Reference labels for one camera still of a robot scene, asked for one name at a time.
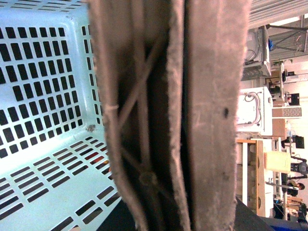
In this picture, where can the brown basket handle pair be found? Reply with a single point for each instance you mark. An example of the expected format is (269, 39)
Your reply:
(168, 73)

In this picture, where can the light blue plastic basket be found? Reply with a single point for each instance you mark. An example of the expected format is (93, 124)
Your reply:
(54, 168)

